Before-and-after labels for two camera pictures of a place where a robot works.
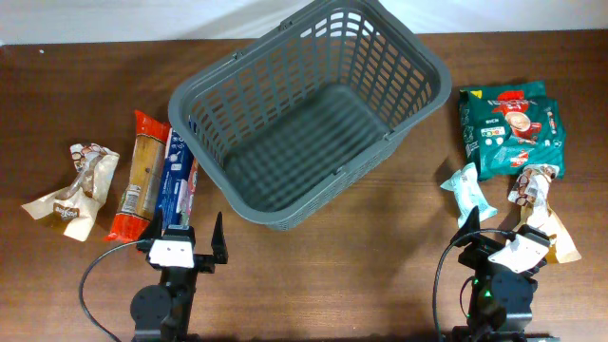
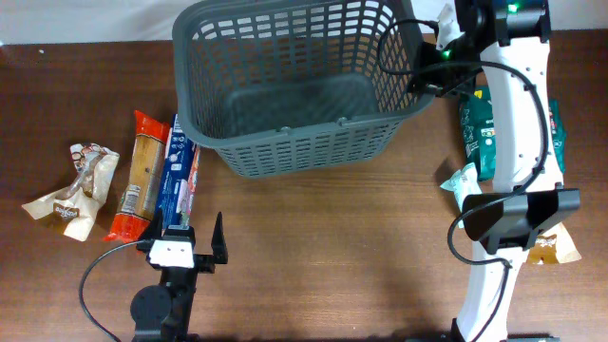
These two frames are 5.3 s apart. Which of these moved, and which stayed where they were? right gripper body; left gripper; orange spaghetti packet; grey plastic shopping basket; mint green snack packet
Moved: grey plastic shopping basket; right gripper body
Stayed: left gripper; orange spaghetti packet; mint green snack packet
